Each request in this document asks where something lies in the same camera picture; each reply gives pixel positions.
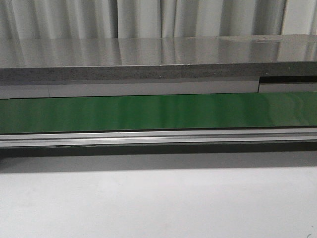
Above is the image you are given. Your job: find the aluminium conveyor side rail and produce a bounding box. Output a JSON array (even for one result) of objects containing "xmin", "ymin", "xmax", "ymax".
[{"xmin": 0, "ymin": 127, "xmax": 317, "ymax": 148}]

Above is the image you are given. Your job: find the grey panel under countertop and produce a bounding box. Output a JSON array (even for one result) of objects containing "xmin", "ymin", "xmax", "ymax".
[{"xmin": 0, "ymin": 76, "xmax": 317, "ymax": 99}]

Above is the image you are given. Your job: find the green conveyor belt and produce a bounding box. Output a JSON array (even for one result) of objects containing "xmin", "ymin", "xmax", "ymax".
[{"xmin": 0, "ymin": 92, "xmax": 317, "ymax": 134}]

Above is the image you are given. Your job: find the grey stone countertop slab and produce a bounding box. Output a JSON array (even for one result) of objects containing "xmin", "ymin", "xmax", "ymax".
[{"xmin": 0, "ymin": 35, "xmax": 317, "ymax": 85}]

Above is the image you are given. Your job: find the white pleated curtain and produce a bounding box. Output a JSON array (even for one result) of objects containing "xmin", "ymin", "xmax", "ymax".
[{"xmin": 0, "ymin": 0, "xmax": 317, "ymax": 40}]

